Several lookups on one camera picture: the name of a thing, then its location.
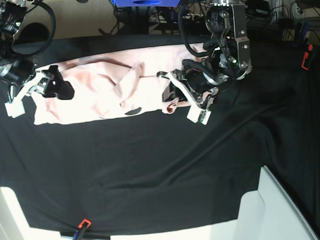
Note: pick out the blue clamp handle right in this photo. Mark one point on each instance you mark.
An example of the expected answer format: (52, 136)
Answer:
(302, 29)

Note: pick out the black table cloth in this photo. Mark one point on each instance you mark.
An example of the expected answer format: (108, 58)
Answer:
(157, 173)

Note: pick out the blue box with hole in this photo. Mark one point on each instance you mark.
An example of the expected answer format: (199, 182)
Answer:
(145, 3)

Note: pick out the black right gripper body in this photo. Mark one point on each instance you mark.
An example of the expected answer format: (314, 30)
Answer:
(18, 72)

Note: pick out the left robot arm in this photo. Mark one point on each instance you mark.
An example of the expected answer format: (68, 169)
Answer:
(222, 32)

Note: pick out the orange blue clamp bottom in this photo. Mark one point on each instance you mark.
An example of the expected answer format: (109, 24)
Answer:
(81, 229)

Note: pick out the white bin right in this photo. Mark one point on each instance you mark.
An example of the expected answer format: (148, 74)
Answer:
(269, 213)

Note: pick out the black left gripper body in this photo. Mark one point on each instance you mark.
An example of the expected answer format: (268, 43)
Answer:
(216, 69)

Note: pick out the pink T-shirt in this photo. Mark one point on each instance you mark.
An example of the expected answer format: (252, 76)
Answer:
(114, 85)

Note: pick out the white bin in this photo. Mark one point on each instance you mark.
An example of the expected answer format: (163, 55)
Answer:
(269, 213)
(13, 223)

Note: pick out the black power strip with cables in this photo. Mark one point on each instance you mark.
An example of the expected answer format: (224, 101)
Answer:
(169, 15)

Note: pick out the white bin left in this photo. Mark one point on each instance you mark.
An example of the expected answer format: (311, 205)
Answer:
(13, 223)

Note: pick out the orange black clamp right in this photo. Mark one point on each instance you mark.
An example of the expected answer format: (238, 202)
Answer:
(307, 57)

